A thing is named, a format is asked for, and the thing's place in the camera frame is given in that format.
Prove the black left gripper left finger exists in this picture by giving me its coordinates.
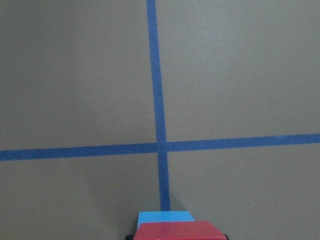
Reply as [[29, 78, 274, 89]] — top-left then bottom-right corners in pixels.
[[124, 234, 134, 240]]

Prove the red block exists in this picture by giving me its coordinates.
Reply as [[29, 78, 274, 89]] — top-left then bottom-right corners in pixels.
[[134, 221, 226, 240]]

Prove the blue block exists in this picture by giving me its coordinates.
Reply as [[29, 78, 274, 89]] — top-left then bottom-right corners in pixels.
[[136, 211, 195, 229]]

